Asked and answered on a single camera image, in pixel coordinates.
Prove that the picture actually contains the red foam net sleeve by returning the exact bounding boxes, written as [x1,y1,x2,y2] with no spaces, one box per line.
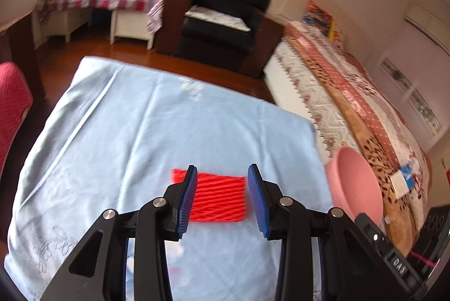
[190,173,246,223]

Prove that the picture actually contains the pink plastic trash bin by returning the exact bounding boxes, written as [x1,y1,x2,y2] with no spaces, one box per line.
[325,146,384,225]

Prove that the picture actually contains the blue white tissue pack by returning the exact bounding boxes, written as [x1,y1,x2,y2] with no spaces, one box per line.
[390,158,420,199]

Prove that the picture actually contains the light blue floral tablecloth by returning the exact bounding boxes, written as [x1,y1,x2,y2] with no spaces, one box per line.
[4,57,332,300]

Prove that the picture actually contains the bed with patterned bedding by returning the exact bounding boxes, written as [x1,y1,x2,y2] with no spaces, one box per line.
[264,0,433,253]

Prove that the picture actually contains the dark wood nightstand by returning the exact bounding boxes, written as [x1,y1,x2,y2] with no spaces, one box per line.
[239,16,284,78]

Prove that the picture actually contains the yellow red print pillow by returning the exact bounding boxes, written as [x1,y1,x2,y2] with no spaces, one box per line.
[328,21,347,50]

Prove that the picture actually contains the white seat cushion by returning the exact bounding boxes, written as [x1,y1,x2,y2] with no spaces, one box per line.
[184,5,251,32]

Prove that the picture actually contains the colourful comic print pillow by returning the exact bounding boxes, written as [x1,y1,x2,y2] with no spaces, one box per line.
[302,0,333,36]

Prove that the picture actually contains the black leather armchair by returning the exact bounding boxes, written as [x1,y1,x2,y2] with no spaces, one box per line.
[175,0,271,72]

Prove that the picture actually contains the dark wood side cabinet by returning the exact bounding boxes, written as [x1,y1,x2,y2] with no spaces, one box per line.
[153,0,192,56]

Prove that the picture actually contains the plaid cloth covered desk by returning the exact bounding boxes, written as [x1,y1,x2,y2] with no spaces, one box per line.
[35,0,163,49]

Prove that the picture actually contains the white sliding door wardrobe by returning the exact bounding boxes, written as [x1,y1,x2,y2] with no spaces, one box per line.
[372,4,449,151]

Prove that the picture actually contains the red polka dot cushion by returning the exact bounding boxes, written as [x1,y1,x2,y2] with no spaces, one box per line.
[0,62,33,172]

